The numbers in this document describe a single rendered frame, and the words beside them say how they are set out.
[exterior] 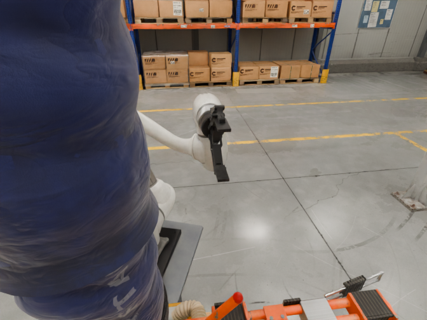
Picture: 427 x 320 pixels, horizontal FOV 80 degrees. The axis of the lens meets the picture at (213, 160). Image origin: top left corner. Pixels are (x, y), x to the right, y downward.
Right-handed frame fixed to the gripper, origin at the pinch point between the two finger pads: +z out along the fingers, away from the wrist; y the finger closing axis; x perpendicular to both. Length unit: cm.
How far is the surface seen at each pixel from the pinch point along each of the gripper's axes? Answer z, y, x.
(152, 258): 23.6, 5.5, 15.8
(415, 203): -135, 154, -242
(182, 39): -816, 44, -14
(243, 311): 19.4, 32.8, -2.1
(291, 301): 18.6, 33.1, -14.7
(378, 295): 21, 32, -37
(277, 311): 20.4, 33.1, -10.4
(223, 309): 22.4, 25.5, 3.2
